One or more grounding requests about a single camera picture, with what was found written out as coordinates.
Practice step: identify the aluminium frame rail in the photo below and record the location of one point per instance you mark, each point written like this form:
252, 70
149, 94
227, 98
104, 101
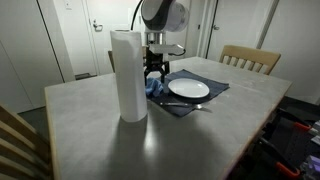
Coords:
313, 165

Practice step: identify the white round plate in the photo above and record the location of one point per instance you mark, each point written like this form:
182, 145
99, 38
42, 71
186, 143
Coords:
188, 87

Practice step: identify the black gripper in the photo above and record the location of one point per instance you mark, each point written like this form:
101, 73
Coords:
157, 61

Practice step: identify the blue towel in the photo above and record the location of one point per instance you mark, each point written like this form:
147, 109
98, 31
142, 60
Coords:
154, 88

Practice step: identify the small white wall plate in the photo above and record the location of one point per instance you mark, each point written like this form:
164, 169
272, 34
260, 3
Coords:
68, 4

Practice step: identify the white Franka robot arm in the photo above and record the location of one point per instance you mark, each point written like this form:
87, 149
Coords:
166, 15

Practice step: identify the light wooden slatted chair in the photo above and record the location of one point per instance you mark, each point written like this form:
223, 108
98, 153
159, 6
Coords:
111, 61
250, 53
13, 133

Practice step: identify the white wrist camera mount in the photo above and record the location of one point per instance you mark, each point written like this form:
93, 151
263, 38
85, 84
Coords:
166, 48

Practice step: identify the dark blue cloth placemat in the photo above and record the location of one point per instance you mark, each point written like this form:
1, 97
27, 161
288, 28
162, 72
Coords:
216, 86

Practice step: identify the white paper towel roll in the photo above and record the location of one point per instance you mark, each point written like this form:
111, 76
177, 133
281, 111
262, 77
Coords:
128, 76

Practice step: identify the silver fork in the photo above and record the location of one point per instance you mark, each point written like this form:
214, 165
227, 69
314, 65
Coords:
176, 104

